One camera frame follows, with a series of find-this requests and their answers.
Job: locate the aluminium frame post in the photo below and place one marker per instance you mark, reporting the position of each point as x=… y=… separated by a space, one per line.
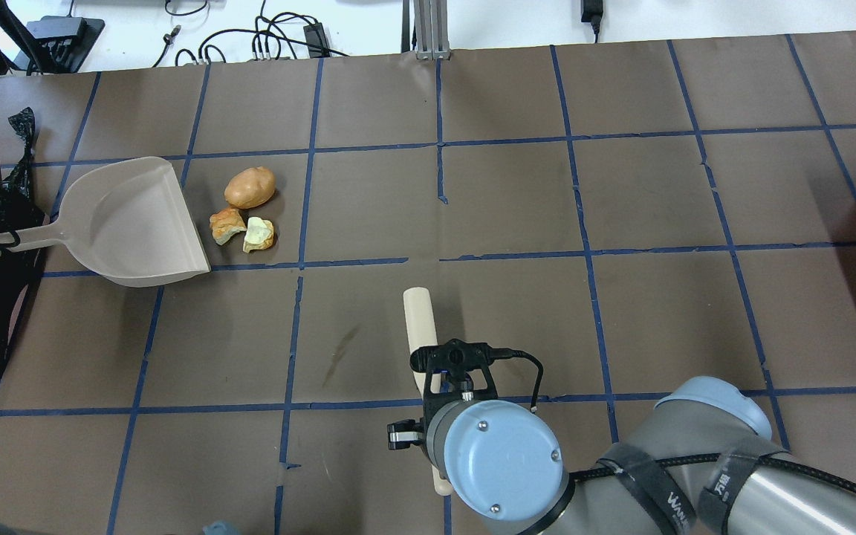
x=425 y=29

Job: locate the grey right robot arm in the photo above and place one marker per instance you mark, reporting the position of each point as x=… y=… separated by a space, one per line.
x=704 y=456

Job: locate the black power adapter on desk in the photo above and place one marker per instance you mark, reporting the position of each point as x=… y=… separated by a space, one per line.
x=316 y=41

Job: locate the white plastic dustpan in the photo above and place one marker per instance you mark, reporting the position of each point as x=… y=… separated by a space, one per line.
x=127 y=222

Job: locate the brown potato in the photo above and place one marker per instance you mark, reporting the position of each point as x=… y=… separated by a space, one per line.
x=250 y=188

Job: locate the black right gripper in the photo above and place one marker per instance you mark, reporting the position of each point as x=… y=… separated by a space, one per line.
x=401 y=435

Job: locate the pale bread piece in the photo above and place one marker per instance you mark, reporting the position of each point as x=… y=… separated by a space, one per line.
x=260 y=235

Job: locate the orange bread piece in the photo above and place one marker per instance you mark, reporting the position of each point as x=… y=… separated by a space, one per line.
x=225 y=224

